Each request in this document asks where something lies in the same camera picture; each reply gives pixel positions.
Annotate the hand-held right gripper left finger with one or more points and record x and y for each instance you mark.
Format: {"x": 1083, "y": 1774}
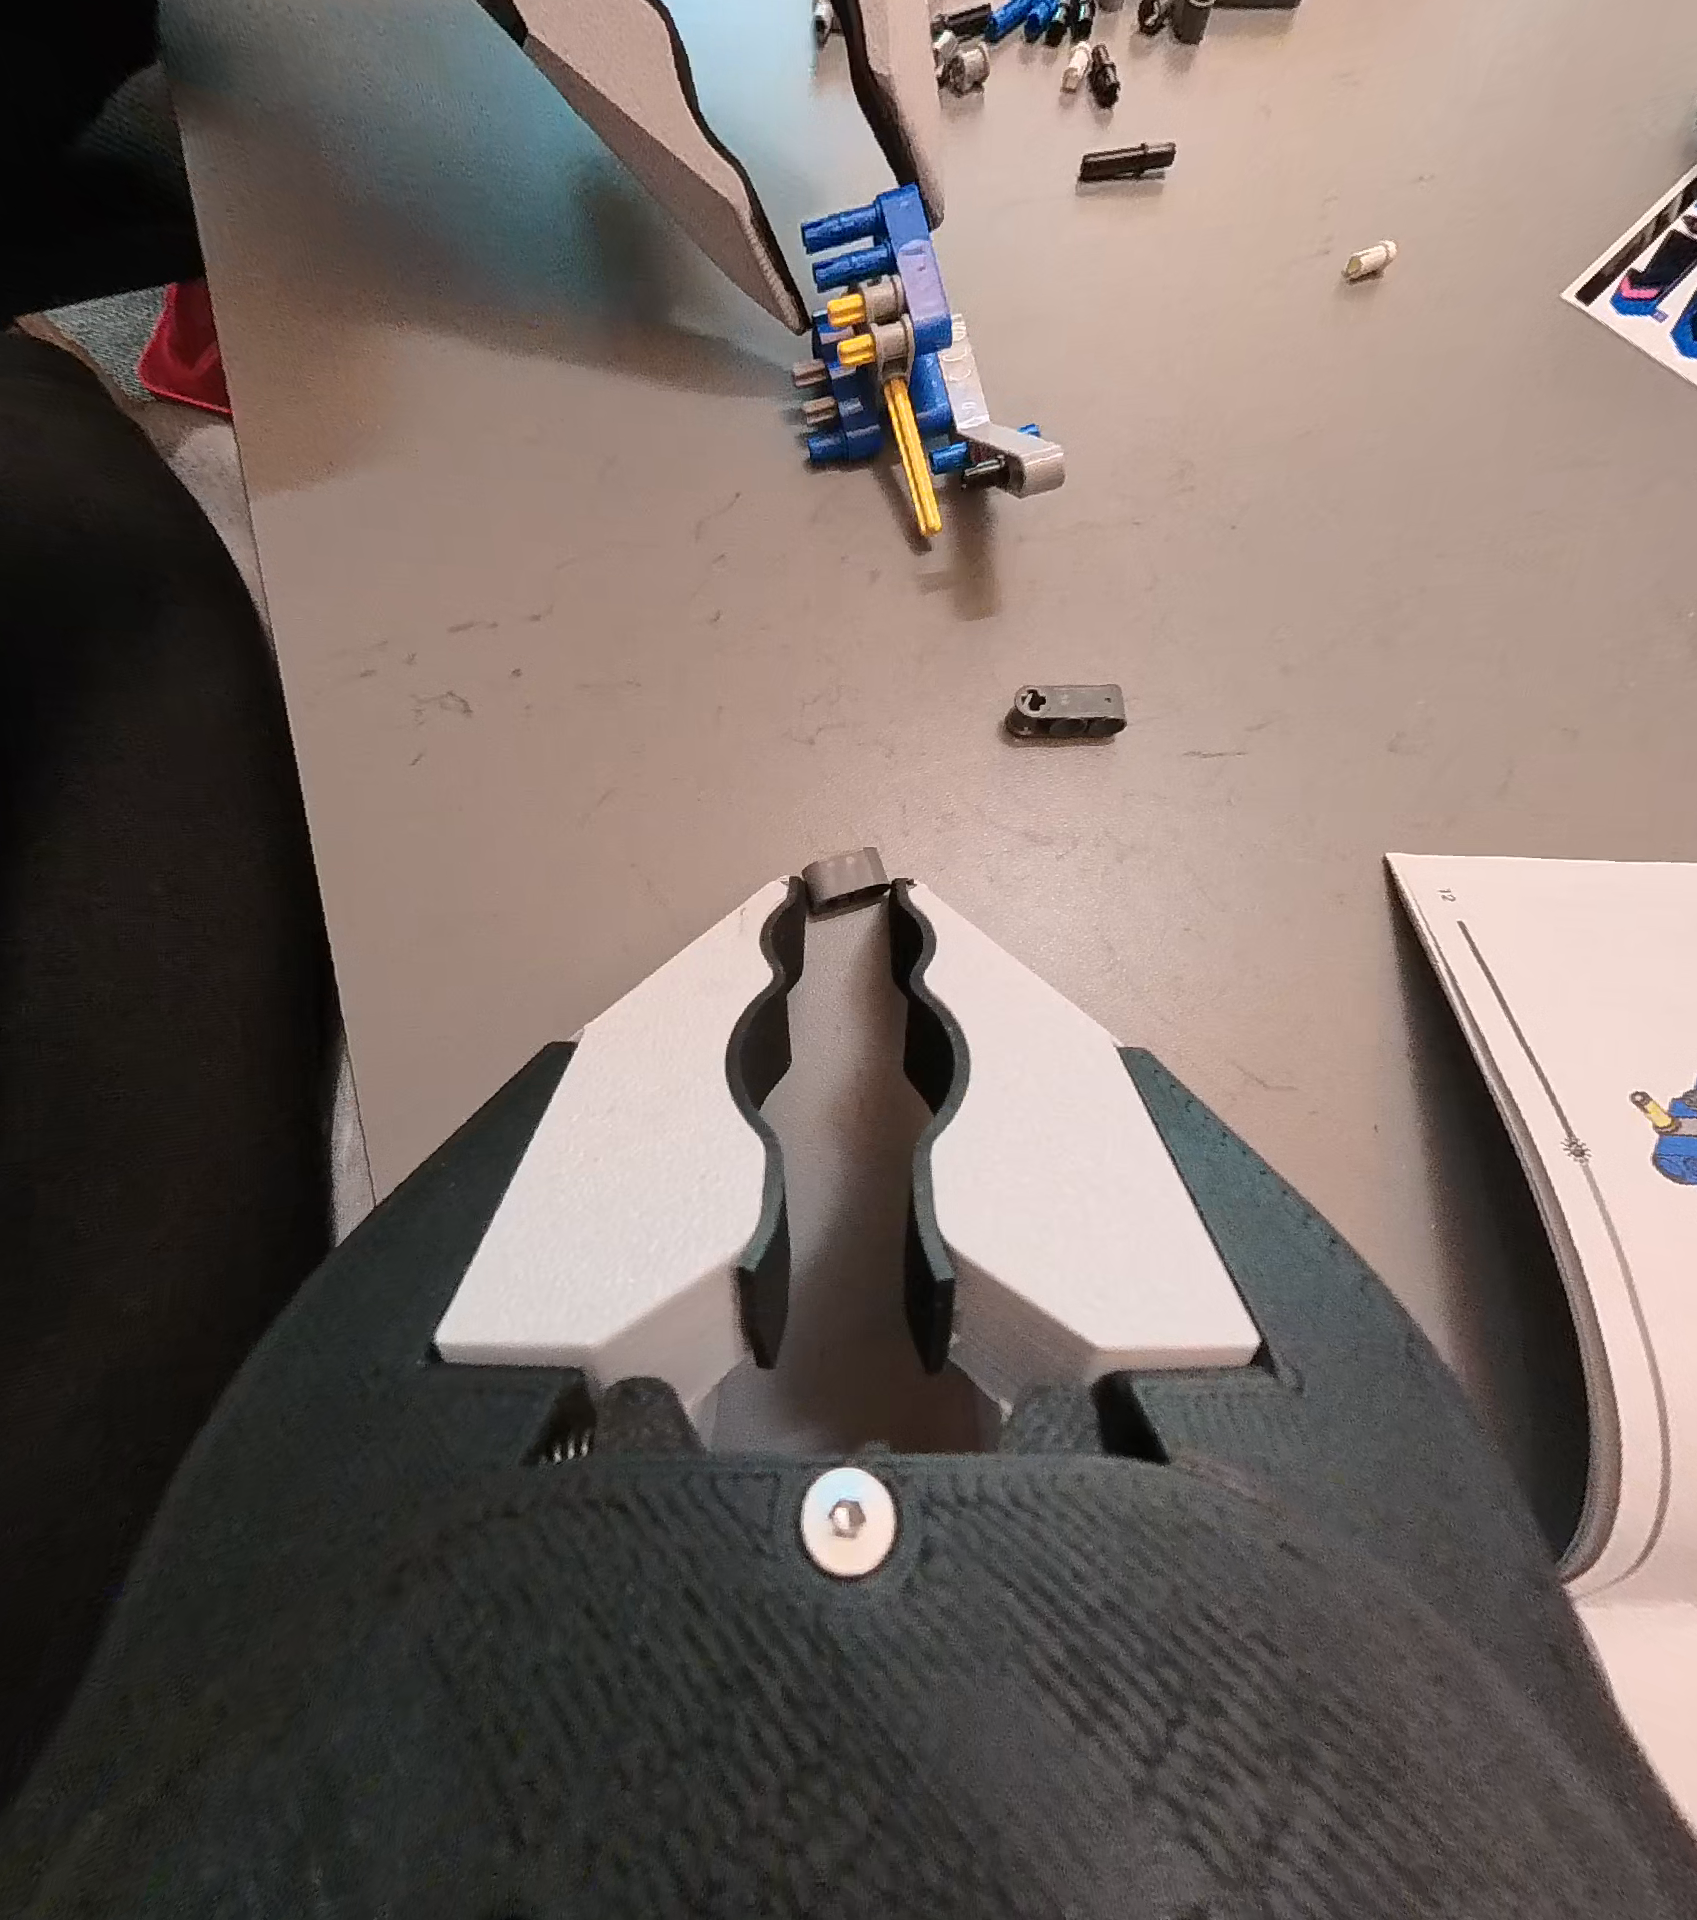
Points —
{"x": 592, "y": 1200}

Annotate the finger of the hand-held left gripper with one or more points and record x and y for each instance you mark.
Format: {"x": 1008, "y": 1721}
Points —
{"x": 653, "y": 134}
{"x": 905, "y": 74}

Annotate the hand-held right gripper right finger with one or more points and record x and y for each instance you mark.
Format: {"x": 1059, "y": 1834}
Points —
{"x": 1088, "y": 1200}

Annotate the blue lego assembly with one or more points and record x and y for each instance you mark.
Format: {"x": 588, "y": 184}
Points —
{"x": 915, "y": 301}

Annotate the small grey lego piece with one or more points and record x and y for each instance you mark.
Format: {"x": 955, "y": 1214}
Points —
{"x": 844, "y": 874}

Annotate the pile of loose lego pieces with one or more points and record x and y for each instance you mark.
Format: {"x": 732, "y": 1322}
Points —
{"x": 1005, "y": 31}

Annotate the black lego pin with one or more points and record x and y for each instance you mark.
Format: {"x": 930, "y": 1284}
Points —
{"x": 1125, "y": 160}

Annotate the dark grey lego beam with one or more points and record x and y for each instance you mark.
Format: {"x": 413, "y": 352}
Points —
{"x": 1064, "y": 711}

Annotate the small white lego pin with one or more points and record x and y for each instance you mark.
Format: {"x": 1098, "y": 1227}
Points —
{"x": 1369, "y": 261}

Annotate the lego instruction booklet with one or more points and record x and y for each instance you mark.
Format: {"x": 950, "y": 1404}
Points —
{"x": 1687, "y": 1350}

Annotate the red and grey cloth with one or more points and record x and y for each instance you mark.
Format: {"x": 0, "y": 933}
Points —
{"x": 180, "y": 352}

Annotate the person's dark clothing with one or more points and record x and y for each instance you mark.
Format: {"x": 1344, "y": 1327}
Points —
{"x": 69, "y": 975}

